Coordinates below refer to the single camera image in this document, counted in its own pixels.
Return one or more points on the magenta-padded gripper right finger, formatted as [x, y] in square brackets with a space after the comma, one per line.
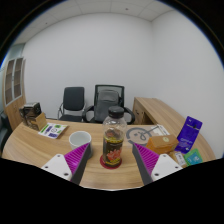
[146, 157]

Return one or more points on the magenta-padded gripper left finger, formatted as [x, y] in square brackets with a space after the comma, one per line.
[77, 157]

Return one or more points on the clear bottle with dark label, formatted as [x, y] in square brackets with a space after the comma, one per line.
[113, 150]

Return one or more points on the white mug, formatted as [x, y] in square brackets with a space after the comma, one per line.
[79, 139]

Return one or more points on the orange-brown wooden box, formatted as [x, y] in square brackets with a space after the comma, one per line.
[162, 144]

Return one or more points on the sheet with grey circle print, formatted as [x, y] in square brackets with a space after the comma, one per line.
[138, 133]

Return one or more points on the white paper sheet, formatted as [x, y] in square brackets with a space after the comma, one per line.
[162, 130]

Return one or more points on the small tan box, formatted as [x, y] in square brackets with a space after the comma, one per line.
[178, 158]

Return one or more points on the white green purple leaflet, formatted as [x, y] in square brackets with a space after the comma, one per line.
[52, 130]

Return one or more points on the green flat packet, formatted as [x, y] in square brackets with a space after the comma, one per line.
[193, 156]

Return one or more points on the purple standing card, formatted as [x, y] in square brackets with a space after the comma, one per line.
[188, 133]

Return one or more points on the wooden side desk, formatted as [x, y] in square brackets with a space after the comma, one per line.
[156, 108]

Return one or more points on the grey backpack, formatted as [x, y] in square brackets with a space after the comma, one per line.
[106, 103]

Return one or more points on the stack of dark cardboard boxes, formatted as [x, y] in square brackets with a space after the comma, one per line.
[31, 115]

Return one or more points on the black mesh office chair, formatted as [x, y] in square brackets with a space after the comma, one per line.
[121, 91]

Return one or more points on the black armchair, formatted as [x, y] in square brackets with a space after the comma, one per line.
[3, 131]

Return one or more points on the wooden shelf cabinet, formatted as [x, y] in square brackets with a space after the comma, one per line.
[15, 106]

